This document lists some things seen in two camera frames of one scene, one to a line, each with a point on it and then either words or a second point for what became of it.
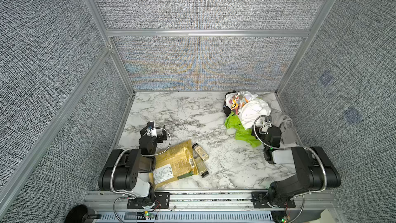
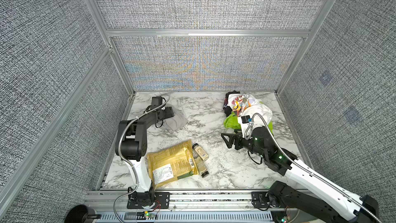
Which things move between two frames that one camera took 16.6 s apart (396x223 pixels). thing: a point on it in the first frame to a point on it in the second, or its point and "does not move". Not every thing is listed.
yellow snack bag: [174, 161] does not move
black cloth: [227, 110] does not move
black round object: [82, 213] does not move
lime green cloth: [232, 121] does not move
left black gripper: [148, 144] to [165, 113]
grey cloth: [289, 137] to [176, 122]
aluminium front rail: [215, 206] does not move
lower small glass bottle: [200, 164] does not move
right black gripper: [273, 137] to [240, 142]
